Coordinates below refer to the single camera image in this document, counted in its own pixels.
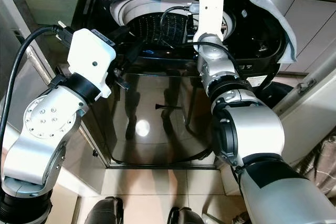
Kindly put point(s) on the dark robot foot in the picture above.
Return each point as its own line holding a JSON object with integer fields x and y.
{"x": 104, "y": 211}
{"x": 186, "y": 216}

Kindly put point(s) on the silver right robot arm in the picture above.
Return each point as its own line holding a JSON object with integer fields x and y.
{"x": 257, "y": 135}

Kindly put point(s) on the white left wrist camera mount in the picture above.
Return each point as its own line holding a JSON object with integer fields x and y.
{"x": 92, "y": 61}

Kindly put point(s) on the dark left robot foot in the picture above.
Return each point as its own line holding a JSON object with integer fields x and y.
{"x": 104, "y": 211}

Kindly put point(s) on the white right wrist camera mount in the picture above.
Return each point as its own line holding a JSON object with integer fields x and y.
{"x": 210, "y": 14}

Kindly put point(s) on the white cloth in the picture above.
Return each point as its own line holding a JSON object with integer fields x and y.
{"x": 273, "y": 9}

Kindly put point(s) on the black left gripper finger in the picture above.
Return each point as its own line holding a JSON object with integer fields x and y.
{"x": 122, "y": 32}
{"x": 131, "y": 51}

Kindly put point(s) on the dark right robot foot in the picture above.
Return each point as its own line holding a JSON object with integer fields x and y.
{"x": 186, "y": 216}

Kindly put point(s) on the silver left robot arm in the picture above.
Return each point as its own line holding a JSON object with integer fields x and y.
{"x": 42, "y": 129}

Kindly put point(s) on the black top-load washing machine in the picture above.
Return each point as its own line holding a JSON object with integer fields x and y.
{"x": 163, "y": 103}

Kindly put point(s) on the grey patterned fabric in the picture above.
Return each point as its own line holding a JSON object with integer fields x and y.
{"x": 320, "y": 161}

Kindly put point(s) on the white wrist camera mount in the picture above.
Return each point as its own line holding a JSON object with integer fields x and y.
{"x": 210, "y": 14}
{"x": 92, "y": 61}

